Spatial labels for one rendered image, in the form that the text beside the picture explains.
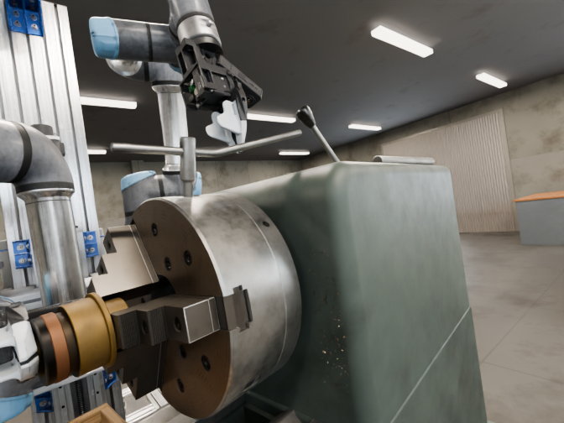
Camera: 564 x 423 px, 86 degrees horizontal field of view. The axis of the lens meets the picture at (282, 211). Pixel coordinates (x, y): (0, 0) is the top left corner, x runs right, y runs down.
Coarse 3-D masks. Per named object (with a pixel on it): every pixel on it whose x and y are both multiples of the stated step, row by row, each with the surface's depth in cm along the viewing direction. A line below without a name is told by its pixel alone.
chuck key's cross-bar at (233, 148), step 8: (272, 136) 54; (280, 136) 55; (288, 136) 57; (296, 136) 58; (112, 144) 37; (120, 144) 38; (128, 144) 38; (136, 144) 39; (240, 144) 50; (248, 144) 51; (256, 144) 52; (264, 144) 54; (112, 152) 38; (120, 152) 38; (128, 152) 39; (136, 152) 39; (144, 152) 40; (152, 152) 40; (160, 152) 41; (168, 152) 42; (176, 152) 43; (200, 152) 45; (208, 152) 46; (216, 152) 47; (224, 152) 48; (232, 152) 49
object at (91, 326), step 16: (80, 304) 36; (96, 304) 36; (112, 304) 38; (32, 320) 33; (48, 320) 33; (64, 320) 34; (80, 320) 34; (96, 320) 35; (48, 336) 32; (64, 336) 32; (80, 336) 33; (96, 336) 34; (112, 336) 35; (48, 352) 31; (64, 352) 32; (80, 352) 33; (96, 352) 34; (112, 352) 35; (48, 368) 31; (64, 368) 32; (80, 368) 33; (96, 368) 36; (48, 384) 32
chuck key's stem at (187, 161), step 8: (184, 144) 43; (192, 144) 44; (184, 152) 43; (192, 152) 44; (184, 160) 43; (192, 160) 44; (184, 168) 44; (192, 168) 44; (184, 176) 44; (192, 176) 44; (184, 184) 44; (192, 184) 45; (184, 192) 45; (192, 192) 45
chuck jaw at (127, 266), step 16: (112, 240) 44; (128, 240) 46; (112, 256) 43; (128, 256) 44; (144, 256) 45; (112, 272) 41; (128, 272) 43; (144, 272) 44; (96, 288) 39; (112, 288) 40; (128, 288) 41; (144, 288) 44; (160, 288) 48
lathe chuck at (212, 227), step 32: (160, 224) 42; (192, 224) 37; (224, 224) 39; (160, 256) 43; (192, 256) 37; (224, 256) 36; (256, 256) 39; (192, 288) 38; (224, 288) 34; (256, 288) 37; (256, 320) 36; (192, 352) 40; (224, 352) 35; (256, 352) 37; (192, 384) 41; (224, 384) 35; (256, 384) 42; (192, 416) 41
